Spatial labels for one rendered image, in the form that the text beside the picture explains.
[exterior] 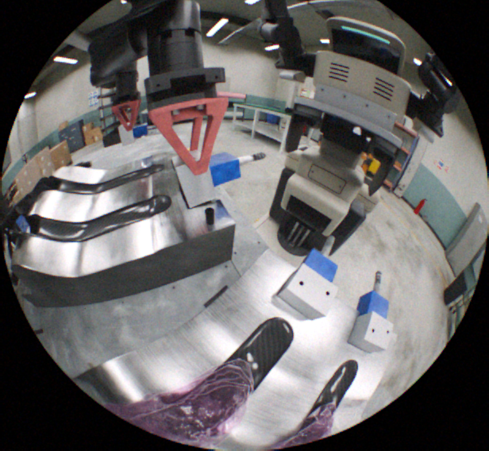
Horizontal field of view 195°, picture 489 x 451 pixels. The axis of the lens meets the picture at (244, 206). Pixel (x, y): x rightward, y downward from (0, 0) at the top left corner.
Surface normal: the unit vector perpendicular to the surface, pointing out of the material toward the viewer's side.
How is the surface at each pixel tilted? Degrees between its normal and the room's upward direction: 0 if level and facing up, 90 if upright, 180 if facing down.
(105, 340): 0
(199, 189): 81
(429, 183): 90
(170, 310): 0
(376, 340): 0
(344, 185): 98
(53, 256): 26
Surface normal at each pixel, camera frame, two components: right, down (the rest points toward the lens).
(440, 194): -0.87, 0.24
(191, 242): 0.50, 0.62
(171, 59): 0.31, 0.58
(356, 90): -0.68, 0.53
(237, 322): 0.12, -0.74
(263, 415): 0.43, -0.86
